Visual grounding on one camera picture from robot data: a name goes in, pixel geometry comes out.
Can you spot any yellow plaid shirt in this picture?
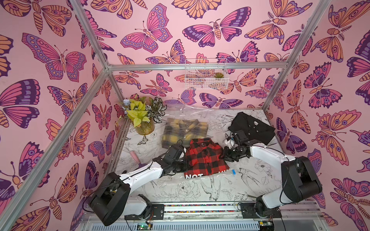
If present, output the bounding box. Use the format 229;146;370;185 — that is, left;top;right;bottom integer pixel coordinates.
161;118;209;149

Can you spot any red black plaid shirt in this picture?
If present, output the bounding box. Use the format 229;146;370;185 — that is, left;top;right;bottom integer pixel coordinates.
184;138;229;179

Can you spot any clear plastic vacuum bag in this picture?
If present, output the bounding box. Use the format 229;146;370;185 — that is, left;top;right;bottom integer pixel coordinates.
159;107;238;179

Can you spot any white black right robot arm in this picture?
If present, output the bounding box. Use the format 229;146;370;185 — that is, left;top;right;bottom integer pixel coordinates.
221;131;322;214

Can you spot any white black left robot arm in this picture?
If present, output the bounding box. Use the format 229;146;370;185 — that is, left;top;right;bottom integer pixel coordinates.
88;144;190;226

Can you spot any black folded shirt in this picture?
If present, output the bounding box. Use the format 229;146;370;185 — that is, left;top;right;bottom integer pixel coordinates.
228;112;275;145

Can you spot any pink cylindrical object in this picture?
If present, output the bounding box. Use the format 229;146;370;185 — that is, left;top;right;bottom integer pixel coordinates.
130;151;147;168

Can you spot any potted plant in glass vase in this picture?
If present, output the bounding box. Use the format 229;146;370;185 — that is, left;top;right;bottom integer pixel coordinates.
114;94;167;136

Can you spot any small green succulent plant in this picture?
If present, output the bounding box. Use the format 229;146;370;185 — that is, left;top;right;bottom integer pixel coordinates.
214;72;224;79

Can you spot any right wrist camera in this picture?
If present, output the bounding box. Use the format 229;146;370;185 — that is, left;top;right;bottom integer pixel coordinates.
224;139;235;149

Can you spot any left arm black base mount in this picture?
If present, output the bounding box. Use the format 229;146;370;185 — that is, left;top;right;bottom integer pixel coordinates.
122;194;165;220

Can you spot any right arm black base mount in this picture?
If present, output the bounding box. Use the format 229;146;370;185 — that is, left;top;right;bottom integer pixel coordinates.
237;196;282;218

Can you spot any aluminium front rail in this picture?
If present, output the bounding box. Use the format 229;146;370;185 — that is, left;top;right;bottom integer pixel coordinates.
83;202;321;223

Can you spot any white wire wall basket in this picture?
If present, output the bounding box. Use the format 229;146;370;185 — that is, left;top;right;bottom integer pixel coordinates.
183;58;229;90

